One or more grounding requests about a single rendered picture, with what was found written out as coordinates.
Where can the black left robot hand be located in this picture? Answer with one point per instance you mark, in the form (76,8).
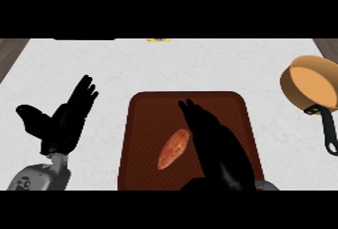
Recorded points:
(67,119)

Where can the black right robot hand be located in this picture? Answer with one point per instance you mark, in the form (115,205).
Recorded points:
(219,143)

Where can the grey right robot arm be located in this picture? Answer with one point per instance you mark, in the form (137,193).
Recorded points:
(265,185)

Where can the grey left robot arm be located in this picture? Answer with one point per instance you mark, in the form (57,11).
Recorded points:
(41,176)

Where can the orange sweet potato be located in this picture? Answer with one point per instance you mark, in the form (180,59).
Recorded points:
(172,149)

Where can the dark red tray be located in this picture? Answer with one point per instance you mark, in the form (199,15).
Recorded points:
(149,125)

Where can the yellow object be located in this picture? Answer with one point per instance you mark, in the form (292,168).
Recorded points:
(157,39)

